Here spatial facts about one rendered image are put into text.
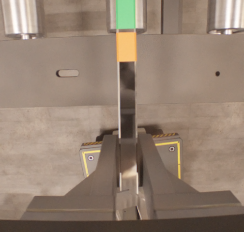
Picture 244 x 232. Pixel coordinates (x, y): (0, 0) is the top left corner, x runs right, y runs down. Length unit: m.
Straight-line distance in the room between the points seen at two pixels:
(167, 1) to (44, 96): 0.52
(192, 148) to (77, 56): 1.53
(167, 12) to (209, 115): 1.13
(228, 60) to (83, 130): 1.36
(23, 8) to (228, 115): 1.57
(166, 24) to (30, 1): 0.41
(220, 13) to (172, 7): 0.16
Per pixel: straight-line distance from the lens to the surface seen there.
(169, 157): 1.28
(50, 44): 0.25
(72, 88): 0.24
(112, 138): 0.15
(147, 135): 0.16
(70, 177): 1.78
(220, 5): 0.59
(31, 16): 0.57
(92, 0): 1.49
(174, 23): 0.66
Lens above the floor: 1.40
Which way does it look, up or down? 76 degrees down
